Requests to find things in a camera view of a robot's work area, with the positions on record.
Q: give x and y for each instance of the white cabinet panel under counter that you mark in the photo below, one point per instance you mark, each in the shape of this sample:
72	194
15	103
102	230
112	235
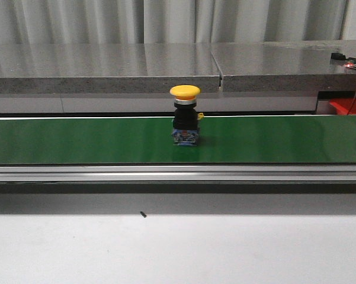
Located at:
296	101

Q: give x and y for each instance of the grey stone countertop slab right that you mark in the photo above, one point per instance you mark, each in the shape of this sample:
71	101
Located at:
284	66

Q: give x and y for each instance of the grey stone countertop slab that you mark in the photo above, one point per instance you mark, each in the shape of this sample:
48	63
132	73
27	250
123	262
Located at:
105	68
284	66

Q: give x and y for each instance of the green conveyor belt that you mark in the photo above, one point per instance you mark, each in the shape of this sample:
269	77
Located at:
271	139

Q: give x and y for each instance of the black connector plug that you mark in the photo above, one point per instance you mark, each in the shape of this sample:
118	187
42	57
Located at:
338	56

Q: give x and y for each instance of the grey stone countertop slab left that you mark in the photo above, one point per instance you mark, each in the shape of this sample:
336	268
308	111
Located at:
105	68

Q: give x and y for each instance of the red plastic bin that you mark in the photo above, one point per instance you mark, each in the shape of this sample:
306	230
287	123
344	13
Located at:
344	106

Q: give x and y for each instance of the small circuit board red LED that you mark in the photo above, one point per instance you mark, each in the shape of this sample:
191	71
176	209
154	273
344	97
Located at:
350	63

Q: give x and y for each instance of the grey curtain backdrop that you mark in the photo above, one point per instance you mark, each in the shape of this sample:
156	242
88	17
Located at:
64	22

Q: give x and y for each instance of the aluminium conveyor side rail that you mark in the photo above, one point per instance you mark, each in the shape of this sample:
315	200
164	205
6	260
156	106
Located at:
249	174

